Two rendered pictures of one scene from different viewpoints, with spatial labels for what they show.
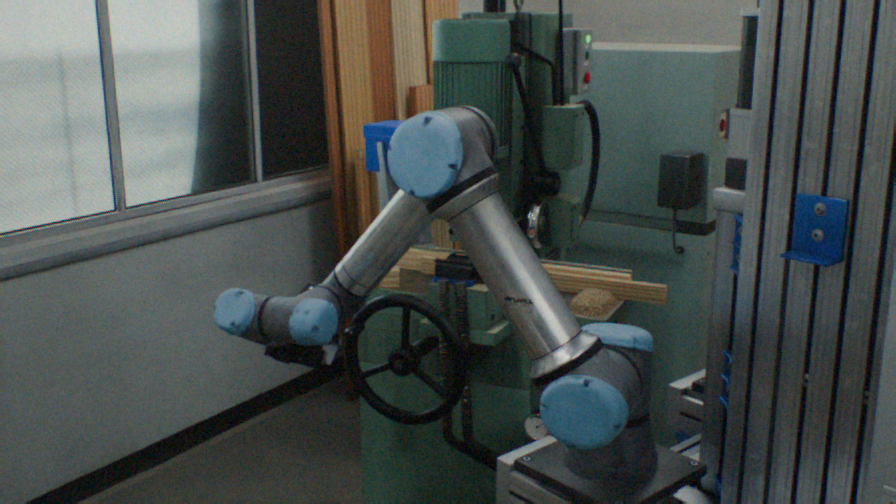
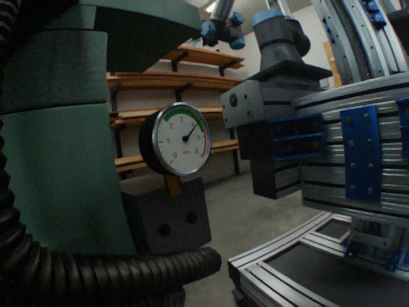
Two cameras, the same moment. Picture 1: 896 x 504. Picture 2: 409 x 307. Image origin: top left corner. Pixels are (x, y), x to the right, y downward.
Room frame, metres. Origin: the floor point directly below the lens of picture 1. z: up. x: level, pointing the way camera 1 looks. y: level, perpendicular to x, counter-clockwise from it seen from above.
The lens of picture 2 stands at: (1.79, -0.02, 0.65)
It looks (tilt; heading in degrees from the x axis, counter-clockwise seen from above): 3 degrees down; 290
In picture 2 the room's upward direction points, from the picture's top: 9 degrees counter-clockwise
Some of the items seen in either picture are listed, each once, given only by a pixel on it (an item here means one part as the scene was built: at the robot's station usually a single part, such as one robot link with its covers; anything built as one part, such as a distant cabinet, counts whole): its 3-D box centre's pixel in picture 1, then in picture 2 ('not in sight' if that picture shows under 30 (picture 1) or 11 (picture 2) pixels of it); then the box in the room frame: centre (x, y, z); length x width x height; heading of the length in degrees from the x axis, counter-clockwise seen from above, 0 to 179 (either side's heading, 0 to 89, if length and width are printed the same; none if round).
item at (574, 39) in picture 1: (574, 61); not in sight; (2.41, -0.30, 1.40); 0.10 x 0.06 x 0.16; 155
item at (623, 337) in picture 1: (613, 367); not in sight; (1.39, -0.25, 0.98); 0.13 x 0.12 x 0.14; 157
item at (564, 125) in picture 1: (563, 136); not in sight; (2.31, -0.26, 1.23); 0.09 x 0.08 x 0.15; 155
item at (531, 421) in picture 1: (539, 427); (174, 151); (1.88, -0.18, 0.65); 0.06 x 0.04 x 0.08; 65
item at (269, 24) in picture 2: not in sight; (272, 30); (1.72, -0.63, 0.98); 0.13 x 0.12 x 0.14; 56
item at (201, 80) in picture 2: not in sight; (190, 105); (2.85, -2.65, 1.20); 2.71 x 0.56 x 2.40; 57
